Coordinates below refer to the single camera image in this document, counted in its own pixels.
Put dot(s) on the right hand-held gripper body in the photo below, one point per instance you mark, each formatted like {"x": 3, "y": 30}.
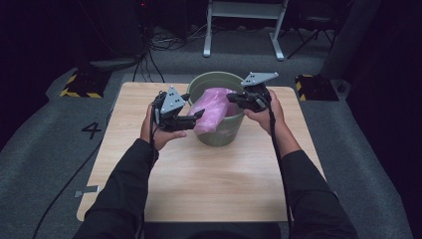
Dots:
{"x": 254, "y": 94}

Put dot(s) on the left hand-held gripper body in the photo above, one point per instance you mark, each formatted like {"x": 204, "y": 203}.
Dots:
{"x": 170, "y": 109}

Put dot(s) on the pink plastic bag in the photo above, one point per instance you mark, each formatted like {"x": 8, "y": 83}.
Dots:
{"x": 212, "y": 108}

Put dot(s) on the green plastic bucket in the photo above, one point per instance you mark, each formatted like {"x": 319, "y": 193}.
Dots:
{"x": 222, "y": 134}

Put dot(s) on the person's right hand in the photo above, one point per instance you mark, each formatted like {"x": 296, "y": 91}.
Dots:
{"x": 265, "y": 118}

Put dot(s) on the person's left hand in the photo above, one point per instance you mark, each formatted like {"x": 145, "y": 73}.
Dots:
{"x": 162, "y": 136}

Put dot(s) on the yellow black striped block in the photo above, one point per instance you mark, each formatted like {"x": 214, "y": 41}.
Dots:
{"x": 84, "y": 84}
{"x": 316, "y": 88}

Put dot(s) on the white metal stand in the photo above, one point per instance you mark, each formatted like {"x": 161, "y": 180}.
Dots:
{"x": 244, "y": 10}

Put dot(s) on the black tripod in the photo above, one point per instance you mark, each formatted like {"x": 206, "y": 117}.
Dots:
{"x": 315, "y": 28}

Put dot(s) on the grey curtain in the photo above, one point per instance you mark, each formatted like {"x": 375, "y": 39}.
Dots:
{"x": 351, "y": 36}

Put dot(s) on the grey tape piece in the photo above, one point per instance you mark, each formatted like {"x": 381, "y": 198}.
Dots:
{"x": 88, "y": 190}

